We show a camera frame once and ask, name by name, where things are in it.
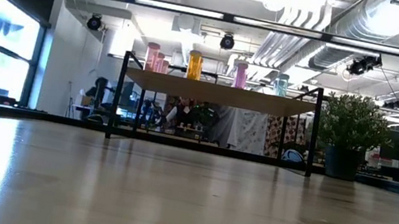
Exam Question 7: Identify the purple pill bottle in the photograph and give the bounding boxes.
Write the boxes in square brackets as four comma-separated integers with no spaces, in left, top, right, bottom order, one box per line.
[231,60,250,90]

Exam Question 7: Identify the teal green pill bottle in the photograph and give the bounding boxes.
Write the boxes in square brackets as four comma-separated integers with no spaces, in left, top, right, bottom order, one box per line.
[272,71,292,98]

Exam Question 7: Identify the small cardboard box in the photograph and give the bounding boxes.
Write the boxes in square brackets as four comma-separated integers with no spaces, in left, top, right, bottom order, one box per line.
[79,93,92,108]

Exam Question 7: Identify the person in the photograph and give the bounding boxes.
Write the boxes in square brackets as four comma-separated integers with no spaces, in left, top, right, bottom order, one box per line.
[160,95,206,142]

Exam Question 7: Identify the white hanging cloth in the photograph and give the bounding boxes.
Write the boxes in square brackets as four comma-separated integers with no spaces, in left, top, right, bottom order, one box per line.
[213,105,271,156]

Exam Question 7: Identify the black track spotlight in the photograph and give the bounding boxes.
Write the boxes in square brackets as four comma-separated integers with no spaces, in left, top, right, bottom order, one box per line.
[345,50,384,81]

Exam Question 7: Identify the blue white round object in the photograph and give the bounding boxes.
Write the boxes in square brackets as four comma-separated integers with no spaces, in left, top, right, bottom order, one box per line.
[280,147,307,166]

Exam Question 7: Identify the potted green plant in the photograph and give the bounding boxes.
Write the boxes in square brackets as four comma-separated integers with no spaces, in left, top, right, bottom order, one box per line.
[306,88,399,187]

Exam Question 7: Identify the black ceiling camera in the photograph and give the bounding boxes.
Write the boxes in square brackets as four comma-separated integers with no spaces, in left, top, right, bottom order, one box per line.
[85,12,105,32]
[218,31,238,52]

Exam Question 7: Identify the wooden shelf black metal frame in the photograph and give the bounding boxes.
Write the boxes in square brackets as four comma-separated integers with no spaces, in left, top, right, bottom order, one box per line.
[103,50,328,178]

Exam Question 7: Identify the black aluminium rig frame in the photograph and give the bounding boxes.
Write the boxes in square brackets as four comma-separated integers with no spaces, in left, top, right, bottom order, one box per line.
[0,103,399,200]

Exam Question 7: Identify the silver ventilation duct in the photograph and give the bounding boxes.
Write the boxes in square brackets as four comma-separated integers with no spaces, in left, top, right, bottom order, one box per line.
[306,0,399,84]

